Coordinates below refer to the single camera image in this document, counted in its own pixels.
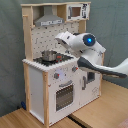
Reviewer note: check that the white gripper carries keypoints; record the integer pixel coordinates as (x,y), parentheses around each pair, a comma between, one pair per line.
(67,40)

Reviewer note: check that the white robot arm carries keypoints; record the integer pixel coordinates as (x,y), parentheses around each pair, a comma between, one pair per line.
(86,48)

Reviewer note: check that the wooden toy kitchen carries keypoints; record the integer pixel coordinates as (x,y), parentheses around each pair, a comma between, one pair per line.
(40,84)

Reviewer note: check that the metal toy pot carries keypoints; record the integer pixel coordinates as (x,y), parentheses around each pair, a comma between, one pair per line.
(49,55)

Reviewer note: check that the right red stove knob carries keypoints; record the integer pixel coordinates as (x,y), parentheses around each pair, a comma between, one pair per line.
(74,68)

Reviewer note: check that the red stove knob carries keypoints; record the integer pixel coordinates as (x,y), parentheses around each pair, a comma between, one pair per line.
(56,75)
(74,68)

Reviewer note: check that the toy microwave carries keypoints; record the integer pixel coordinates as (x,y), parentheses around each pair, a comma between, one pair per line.
(77,11)

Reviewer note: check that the grey range hood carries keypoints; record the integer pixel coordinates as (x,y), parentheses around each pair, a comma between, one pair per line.
(48,18)

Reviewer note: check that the left red stove knob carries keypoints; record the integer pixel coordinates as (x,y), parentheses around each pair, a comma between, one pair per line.
(56,75)

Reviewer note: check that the toy cabinet door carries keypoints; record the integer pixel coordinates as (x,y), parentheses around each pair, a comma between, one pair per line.
(90,83)

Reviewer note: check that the toy oven door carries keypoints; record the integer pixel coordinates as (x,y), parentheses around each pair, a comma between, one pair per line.
(65,96)

